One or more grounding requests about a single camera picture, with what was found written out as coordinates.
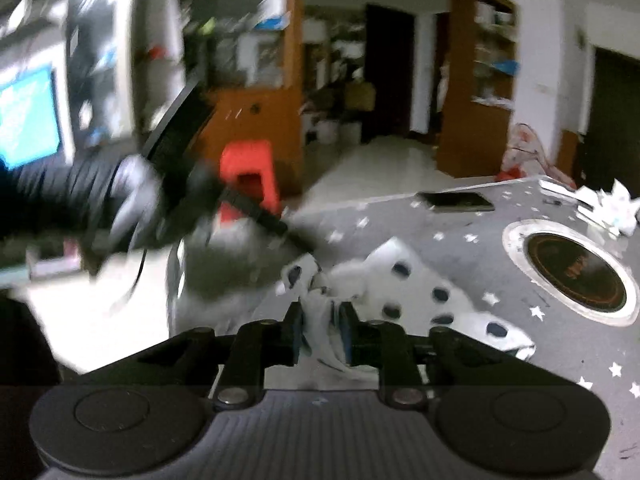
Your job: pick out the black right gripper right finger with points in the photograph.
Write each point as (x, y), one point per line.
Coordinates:
(412, 369)

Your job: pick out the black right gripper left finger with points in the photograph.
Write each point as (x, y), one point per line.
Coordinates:
(232, 368)

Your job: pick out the white navy polka dot cloth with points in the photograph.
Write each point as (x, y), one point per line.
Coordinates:
(392, 284)

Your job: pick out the black gloved left hand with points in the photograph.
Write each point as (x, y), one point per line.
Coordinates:
(120, 197)

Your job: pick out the red plastic stool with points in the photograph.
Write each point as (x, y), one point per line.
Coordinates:
(248, 167)

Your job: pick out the blue lit screen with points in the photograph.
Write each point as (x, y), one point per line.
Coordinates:
(29, 118)

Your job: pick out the black smartphone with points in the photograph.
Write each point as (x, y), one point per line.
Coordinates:
(456, 201)

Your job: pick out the round induction cooker inset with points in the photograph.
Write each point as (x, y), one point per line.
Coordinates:
(575, 270)

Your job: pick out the dark wooden door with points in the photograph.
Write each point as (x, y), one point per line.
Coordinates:
(610, 148)

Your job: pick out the left wooden shelf cabinet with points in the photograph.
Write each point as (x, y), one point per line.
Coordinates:
(479, 100)

